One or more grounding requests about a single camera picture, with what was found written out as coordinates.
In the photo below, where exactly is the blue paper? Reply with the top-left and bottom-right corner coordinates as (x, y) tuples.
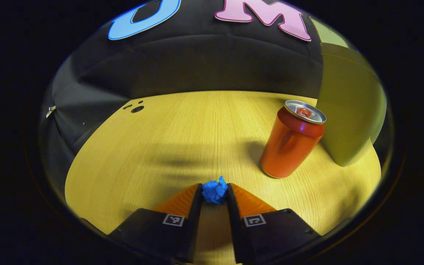
(202, 176), (229, 205)

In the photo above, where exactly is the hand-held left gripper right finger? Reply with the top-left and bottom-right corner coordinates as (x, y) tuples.
(227, 183), (321, 264)

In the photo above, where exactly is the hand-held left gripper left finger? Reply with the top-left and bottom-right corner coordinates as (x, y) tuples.
(109, 183), (204, 264)

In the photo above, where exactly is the pale green desktop garbage bin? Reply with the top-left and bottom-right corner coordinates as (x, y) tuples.
(310, 17), (388, 167)

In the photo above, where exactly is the black backdrop cloth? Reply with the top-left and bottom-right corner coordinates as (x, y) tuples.
(39, 0), (349, 173)

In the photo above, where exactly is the red pop can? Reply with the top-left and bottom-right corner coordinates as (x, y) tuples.
(260, 100), (327, 179)

